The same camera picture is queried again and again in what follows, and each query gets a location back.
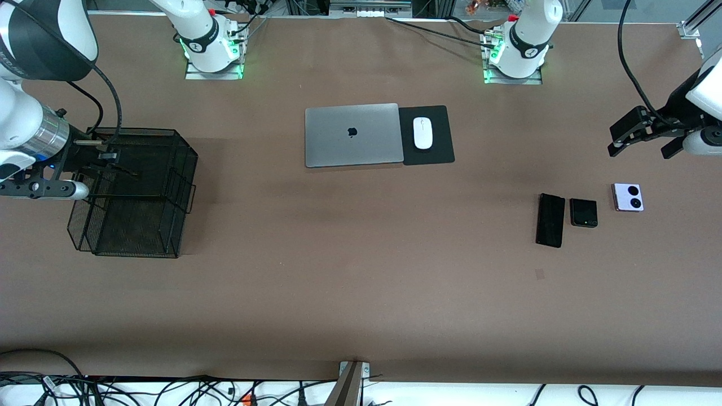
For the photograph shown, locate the lilac flip phone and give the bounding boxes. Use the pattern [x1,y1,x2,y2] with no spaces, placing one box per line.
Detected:
[611,183,645,213]

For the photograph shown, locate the black flip phone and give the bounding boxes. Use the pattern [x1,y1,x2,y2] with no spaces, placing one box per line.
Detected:
[569,198,598,228]

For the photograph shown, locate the long black smartphone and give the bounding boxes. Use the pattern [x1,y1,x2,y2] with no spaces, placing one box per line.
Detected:
[535,193,566,249]

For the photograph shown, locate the black mouse pad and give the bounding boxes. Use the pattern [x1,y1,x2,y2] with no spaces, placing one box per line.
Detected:
[398,105,456,166]

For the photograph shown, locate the white computer mouse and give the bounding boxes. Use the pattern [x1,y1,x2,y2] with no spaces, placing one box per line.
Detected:
[413,117,433,150]

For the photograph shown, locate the silver closed laptop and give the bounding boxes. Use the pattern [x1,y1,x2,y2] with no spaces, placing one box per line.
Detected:
[305,103,404,169]

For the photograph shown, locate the grey power strip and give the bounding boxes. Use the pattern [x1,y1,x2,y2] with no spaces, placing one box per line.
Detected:
[330,0,412,17]

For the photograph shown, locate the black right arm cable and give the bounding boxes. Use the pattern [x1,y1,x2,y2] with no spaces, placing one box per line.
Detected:
[11,0,124,146]

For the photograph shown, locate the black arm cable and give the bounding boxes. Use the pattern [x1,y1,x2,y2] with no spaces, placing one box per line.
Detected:
[617,0,677,128]
[11,0,124,146]

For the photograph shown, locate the black wire mesh organizer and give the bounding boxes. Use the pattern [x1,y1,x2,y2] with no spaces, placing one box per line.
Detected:
[67,127,199,259]

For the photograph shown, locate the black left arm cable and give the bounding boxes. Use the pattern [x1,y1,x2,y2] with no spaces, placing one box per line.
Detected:
[617,0,677,128]

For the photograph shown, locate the aluminium frame profile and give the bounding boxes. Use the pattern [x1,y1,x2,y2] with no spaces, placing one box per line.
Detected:
[679,0,722,40]

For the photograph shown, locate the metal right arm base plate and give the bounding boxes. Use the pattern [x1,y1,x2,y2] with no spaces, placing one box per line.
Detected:
[185,23,245,80]

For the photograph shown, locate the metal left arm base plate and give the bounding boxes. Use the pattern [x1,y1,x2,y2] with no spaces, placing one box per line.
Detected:
[482,28,543,85]

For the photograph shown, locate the thick black looping cable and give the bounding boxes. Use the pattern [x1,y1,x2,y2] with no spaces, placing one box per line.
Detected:
[0,348,85,378]

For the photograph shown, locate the black cable on table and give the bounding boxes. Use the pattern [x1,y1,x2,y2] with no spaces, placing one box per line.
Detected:
[385,16,497,47]

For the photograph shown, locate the grey metal camera post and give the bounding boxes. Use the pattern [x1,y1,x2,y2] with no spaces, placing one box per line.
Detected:
[324,361,371,406]

